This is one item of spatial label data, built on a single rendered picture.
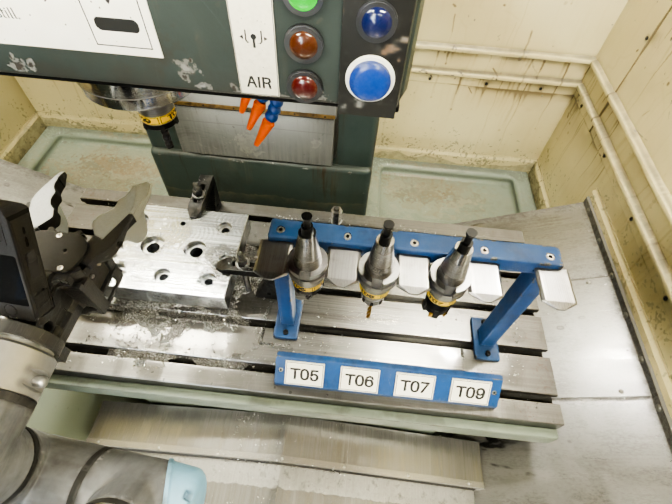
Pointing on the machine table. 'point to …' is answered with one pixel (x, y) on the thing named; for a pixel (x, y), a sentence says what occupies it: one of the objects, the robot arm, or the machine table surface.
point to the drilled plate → (188, 286)
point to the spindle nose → (129, 97)
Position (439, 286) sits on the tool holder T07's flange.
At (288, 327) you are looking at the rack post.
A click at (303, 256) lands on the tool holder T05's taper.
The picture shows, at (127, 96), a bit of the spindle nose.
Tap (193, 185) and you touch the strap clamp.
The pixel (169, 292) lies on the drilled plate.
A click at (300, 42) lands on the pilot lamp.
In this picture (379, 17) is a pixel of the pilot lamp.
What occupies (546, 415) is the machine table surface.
